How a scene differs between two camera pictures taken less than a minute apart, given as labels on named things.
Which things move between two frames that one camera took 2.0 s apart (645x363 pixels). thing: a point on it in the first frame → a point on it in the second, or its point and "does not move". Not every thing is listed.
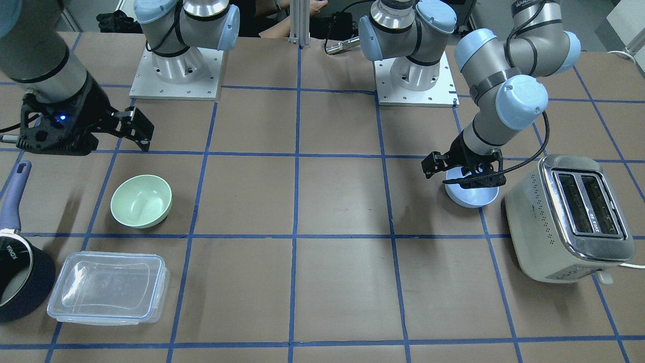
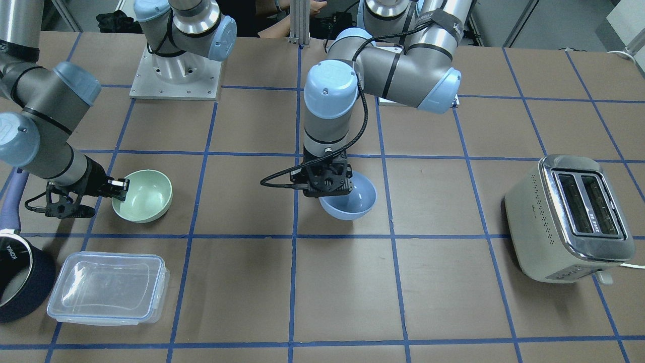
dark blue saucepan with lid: [27, 279] does not move
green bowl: [141, 201] does not move
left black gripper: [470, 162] → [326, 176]
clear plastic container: [110, 288] does not move
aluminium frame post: [299, 27] does not move
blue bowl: [472, 198] → [359, 202]
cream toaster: [568, 221] does not move
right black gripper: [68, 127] → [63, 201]
